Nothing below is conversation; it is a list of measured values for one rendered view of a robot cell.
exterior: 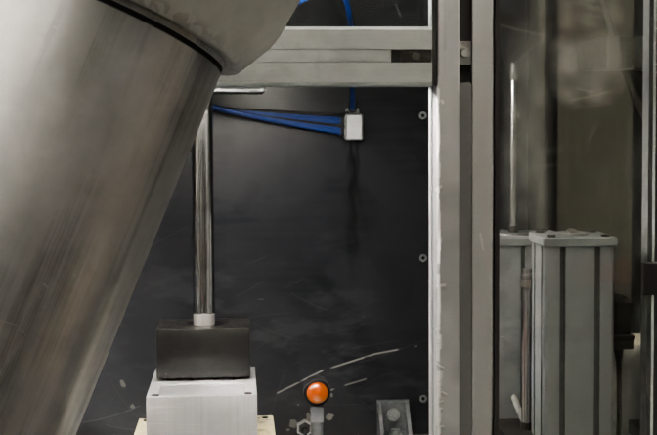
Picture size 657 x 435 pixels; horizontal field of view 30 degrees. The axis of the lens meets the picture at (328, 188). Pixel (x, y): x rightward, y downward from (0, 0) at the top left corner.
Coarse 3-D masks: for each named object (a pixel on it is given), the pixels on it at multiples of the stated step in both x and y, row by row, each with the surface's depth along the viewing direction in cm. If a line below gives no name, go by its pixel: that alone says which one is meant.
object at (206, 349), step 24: (192, 168) 113; (192, 192) 114; (168, 336) 111; (192, 336) 111; (216, 336) 111; (240, 336) 112; (168, 360) 111; (192, 360) 111; (216, 360) 112; (240, 360) 112
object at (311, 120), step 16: (224, 112) 133; (240, 112) 133; (256, 112) 133; (272, 112) 134; (288, 112) 134; (304, 112) 134; (320, 112) 135; (304, 128) 134; (320, 128) 135; (336, 128) 135
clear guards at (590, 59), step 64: (320, 0) 93; (384, 0) 93; (512, 0) 94; (576, 0) 94; (640, 0) 95; (256, 64) 93; (320, 64) 93; (384, 64) 93; (512, 64) 94; (576, 64) 94; (640, 64) 95; (512, 128) 94; (576, 128) 95; (640, 128) 95; (512, 192) 95; (576, 192) 95; (640, 192) 95; (512, 256) 95; (576, 256) 95; (640, 256) 96; (512, 320) 95; (576, 320) 96; (640, 320) 96; (512, 384) 95; (576, 384) 96; (640, 384) 96
